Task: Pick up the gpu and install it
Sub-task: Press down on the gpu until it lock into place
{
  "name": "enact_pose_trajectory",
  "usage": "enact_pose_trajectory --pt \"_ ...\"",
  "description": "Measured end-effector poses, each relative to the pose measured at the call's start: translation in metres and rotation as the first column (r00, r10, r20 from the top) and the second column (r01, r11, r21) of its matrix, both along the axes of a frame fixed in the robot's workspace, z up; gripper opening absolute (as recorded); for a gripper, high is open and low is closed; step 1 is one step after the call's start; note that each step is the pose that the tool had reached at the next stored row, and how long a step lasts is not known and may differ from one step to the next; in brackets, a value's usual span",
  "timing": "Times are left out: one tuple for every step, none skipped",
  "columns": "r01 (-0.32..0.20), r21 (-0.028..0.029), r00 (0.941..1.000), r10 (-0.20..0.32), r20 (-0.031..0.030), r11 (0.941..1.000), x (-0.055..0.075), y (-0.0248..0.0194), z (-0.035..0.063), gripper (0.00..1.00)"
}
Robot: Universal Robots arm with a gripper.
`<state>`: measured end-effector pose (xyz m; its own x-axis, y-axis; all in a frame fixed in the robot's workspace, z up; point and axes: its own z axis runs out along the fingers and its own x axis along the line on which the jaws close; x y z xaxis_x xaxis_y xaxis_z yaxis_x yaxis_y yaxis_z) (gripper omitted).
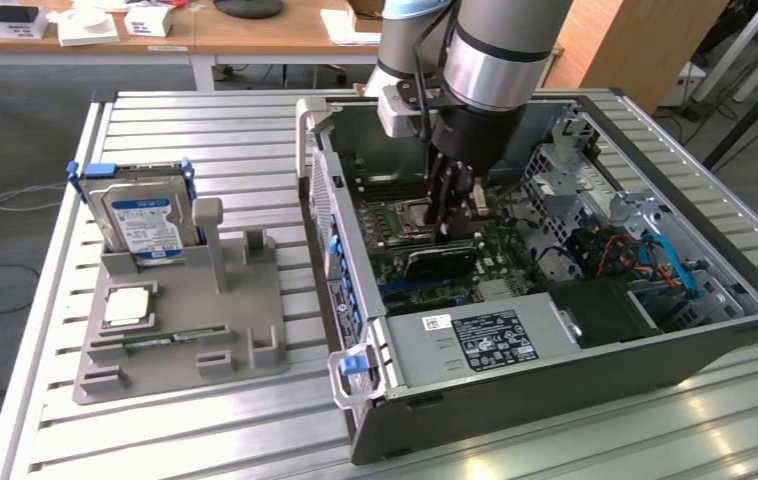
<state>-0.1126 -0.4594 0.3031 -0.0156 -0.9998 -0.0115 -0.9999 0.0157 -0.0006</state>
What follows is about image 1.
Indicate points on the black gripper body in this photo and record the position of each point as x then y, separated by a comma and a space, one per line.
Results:
479, 135

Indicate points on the graphics card with black cooler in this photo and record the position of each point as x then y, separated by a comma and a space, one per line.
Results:
439, 262

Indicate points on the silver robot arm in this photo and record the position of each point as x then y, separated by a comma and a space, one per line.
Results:
499, 60

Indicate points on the CPU with silver lid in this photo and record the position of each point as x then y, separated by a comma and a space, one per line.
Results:
127, 306
420, 217

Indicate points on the green motherboard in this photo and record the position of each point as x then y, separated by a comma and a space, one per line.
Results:
505, 250

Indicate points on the perforated metal disk bay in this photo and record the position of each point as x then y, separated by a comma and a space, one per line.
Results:
566, 170

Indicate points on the silver chipset heatsink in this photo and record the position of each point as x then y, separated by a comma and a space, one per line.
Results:
499, 291

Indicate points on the blue card retainer clips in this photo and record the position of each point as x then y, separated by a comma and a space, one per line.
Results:
333, 250

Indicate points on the blue expansion slot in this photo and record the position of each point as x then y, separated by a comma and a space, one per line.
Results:
395, 289

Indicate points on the wooden cabinet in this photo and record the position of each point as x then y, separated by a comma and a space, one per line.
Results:
619, 50

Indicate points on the stack of white papers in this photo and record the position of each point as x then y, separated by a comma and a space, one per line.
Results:
352, 30

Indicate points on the grey power supply unit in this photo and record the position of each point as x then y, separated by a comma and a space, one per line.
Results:
432, 350

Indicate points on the black plastic shroud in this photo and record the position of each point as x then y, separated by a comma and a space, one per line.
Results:
599, 310

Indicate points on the brown cardboard box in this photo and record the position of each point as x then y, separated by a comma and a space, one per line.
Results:
365, 7

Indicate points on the white box with red dot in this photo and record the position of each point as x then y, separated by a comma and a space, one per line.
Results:
686, 85

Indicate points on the blue case latch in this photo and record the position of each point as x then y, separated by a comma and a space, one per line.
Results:
351, 364

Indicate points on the grey parts rack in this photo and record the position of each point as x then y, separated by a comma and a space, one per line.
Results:
245, 320

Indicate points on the black metal pole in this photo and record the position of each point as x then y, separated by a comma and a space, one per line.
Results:
752, 112

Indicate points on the black open PC case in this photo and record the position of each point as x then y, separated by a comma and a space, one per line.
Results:
519, 415

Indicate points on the black round object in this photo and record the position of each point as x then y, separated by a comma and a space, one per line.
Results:
248, 7

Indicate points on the hard disk in blue caddy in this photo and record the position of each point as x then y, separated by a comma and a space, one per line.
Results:
141, 225

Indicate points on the white printed carton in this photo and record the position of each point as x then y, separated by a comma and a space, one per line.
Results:
148, 22

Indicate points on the white round device on box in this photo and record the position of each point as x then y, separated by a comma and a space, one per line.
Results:
85, 27

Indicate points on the white box with black lid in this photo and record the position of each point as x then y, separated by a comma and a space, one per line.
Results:
14, 22

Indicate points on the metal CPU socket frame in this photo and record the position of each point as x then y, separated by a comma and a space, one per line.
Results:
404, 220

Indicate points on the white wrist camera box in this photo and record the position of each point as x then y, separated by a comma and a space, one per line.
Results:
395, 115

